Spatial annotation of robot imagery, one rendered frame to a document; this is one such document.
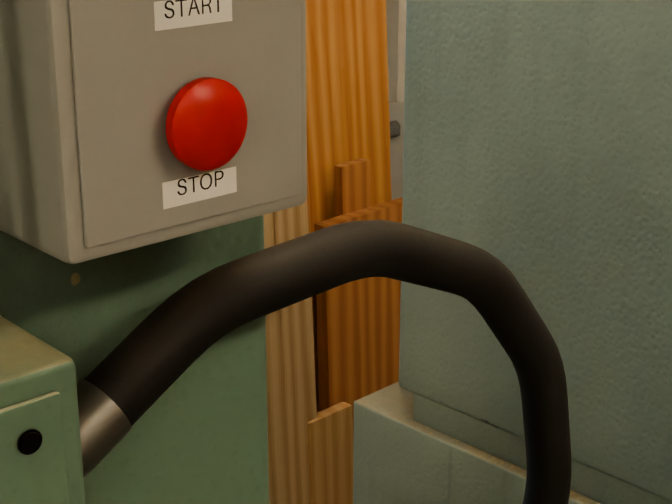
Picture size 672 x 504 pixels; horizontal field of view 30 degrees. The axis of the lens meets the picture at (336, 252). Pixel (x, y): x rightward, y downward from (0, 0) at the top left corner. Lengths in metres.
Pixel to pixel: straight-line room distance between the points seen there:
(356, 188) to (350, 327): 0.25
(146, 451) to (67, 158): 0.17
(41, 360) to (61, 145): 0.07
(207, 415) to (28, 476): 0.16
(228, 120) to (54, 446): 0.12
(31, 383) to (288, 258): 0.14
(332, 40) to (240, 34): 1.87
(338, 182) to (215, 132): 1.86
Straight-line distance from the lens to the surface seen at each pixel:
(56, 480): 0.40
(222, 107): 0.41
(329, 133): 2.31
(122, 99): 0.40
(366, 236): 0.51
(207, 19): 0.41
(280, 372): 2.10
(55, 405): 0.39
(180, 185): 0.41
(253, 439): 0.56
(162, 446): 0.53
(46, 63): 0.39
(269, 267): 0.47
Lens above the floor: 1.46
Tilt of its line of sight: 20 degrees down
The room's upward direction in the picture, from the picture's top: straight up
